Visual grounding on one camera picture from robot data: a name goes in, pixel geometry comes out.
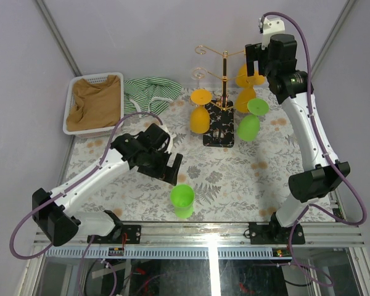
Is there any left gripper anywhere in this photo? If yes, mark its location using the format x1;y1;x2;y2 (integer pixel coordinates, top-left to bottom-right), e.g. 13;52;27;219
141;148;183;186

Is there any orange wine glass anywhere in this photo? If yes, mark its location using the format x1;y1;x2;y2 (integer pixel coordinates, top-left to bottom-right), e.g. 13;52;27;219
235;64;250;88
234;71;265;113

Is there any green plastic cup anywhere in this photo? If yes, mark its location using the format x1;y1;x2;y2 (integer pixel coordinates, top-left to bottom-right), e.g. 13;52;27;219
170;184;195;219

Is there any clear glass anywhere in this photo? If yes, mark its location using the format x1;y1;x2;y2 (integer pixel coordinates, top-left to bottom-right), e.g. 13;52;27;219
191;67;207;89

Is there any orange plastic cup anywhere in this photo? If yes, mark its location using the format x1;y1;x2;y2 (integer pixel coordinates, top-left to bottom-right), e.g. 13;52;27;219
190;89;212;134

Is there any gold wine glass rack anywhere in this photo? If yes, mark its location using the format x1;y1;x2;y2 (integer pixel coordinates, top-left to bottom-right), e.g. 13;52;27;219
189;45;245;148

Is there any green wine glass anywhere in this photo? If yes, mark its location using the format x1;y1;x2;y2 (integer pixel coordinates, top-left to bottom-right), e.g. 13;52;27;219
237;98;269;141

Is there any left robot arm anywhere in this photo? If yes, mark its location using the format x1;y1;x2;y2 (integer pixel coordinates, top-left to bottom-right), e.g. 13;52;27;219
32;124;183;247

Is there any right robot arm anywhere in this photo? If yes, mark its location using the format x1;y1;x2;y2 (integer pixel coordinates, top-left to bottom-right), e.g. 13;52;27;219
245;33;350;244

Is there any green striped cloth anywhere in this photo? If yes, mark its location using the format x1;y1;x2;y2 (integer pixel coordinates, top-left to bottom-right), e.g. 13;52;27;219
123;77;183;115

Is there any brown cloth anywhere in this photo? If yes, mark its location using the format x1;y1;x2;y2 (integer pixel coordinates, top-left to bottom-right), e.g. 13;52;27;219
66;75;121;132

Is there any white plastic basket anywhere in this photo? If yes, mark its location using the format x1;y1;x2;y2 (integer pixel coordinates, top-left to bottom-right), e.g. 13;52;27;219
63;72;125;139

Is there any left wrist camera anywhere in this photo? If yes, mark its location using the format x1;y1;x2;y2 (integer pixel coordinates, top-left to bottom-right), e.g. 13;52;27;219
137;123;173;153

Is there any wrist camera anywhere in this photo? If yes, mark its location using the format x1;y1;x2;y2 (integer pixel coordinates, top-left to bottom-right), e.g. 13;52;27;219
258;17;286;50
137;123;173;153

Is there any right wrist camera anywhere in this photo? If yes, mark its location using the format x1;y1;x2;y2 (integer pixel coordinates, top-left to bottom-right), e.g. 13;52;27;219
258;17;286;50

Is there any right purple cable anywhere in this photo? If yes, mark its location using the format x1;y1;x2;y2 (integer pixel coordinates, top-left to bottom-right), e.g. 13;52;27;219
261;11;368;287

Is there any purple cable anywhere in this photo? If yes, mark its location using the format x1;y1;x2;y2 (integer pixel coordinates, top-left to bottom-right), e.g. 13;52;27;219
10;111;164;296
261;11;368;287

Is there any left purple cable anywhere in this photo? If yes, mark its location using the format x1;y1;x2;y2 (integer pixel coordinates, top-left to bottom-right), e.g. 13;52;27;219
10;111;164;296

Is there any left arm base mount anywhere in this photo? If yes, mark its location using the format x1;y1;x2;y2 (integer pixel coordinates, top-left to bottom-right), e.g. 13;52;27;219
87;224;142;245

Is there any aluminium rail frame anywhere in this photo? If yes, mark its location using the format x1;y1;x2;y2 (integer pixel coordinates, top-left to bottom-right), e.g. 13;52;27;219
33;220;366;247

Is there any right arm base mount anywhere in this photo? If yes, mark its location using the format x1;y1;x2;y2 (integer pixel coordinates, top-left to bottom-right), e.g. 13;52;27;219
249;222;305;245

